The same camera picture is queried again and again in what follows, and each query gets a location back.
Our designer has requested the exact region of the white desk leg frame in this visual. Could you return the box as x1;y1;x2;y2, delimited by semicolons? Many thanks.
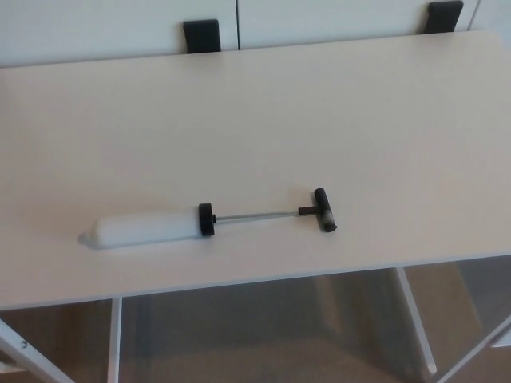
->
394;266;511;383
0;295;123;383

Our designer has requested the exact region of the white air pump black handle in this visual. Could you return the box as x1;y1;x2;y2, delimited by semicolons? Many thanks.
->
77;188;339;251

